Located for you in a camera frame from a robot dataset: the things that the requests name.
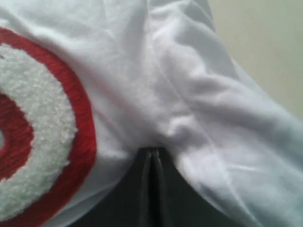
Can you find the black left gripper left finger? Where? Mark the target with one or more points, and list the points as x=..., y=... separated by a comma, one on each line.
x=128, y=204

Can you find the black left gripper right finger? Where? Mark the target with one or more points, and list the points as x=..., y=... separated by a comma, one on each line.
x=174, y=203

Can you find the white t-shirt red patch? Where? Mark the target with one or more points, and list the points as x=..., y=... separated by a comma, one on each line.
x=85, y=84

